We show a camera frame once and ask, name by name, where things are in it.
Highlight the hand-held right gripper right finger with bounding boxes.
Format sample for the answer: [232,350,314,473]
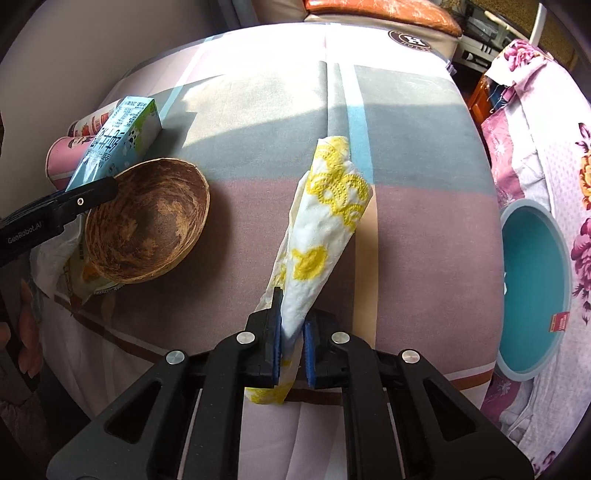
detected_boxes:
[302,310,532,480]

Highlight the teal round bin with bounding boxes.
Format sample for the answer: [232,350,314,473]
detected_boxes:
[496,199,573,381]

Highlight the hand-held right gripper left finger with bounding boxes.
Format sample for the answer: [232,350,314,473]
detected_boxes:
[46,287,283,480]

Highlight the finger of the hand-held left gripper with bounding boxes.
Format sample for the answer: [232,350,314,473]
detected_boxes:
[55,178,120,222]

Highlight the white strawberry yogurt bottle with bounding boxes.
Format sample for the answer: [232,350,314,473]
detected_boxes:
[68,102,120,139]

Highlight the brown coconut shell bowl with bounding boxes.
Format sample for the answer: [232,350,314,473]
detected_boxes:
[83,158,211,284]

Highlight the orange wooden cabinet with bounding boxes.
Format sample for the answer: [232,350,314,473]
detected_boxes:
[467,74,492,134]

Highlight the white tissue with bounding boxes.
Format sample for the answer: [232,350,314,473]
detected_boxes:
[30,217,88,298]

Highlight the orange seat cushion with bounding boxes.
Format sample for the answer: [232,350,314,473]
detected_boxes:
[302,0,464,37]

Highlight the white napkin with yellow print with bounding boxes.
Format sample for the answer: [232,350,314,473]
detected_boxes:
[245,135,374,407]

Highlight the beige sofa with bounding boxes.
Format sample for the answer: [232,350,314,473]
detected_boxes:
[240,0,462,56]

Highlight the light blue milk carton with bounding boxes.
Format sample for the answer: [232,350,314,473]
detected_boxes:
[65,95,163,192]

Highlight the stacked stereo equipment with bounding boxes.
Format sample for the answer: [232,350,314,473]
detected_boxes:
[455,0,541,72]

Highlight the pink paper cup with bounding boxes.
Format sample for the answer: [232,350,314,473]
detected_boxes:
[45,135,98,191]

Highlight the white pole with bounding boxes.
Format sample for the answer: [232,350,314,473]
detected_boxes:
[530,2,548,47]

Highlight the pink floral bed sheet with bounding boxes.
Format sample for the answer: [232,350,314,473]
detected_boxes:
[480,39,591,472]

